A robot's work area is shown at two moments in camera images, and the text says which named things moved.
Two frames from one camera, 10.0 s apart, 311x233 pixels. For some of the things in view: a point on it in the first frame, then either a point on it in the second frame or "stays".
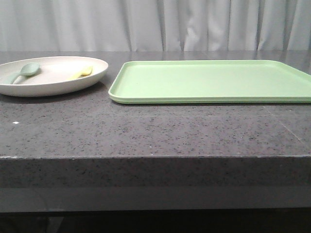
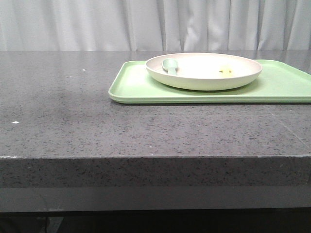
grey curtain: x=155 y=25 stays
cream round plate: x=57 y=75 -> x=204 y=71
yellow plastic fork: x=86 y=72 -> x=226 y=71
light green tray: x=209 y=81 stays
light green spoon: x=28 y=69 -> x=170 y=65
